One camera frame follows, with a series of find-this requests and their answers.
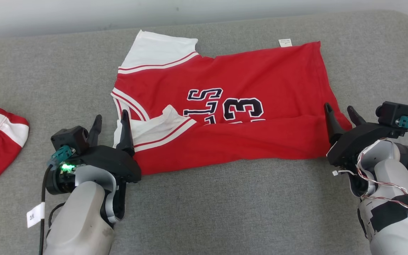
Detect thin red white wire bundle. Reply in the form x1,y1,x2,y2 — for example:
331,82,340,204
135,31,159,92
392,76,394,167
332,141,408,210

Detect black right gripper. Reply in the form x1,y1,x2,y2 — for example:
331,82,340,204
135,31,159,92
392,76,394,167
324,103,408,169

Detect red white basketball jersey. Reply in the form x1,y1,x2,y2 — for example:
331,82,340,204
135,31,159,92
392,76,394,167
110,30,353,176

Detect grey fabric sofa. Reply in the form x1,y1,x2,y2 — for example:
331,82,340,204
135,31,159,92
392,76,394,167
0,10,408,255

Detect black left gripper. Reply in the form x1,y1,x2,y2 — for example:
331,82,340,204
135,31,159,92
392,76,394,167
62,109,142,183

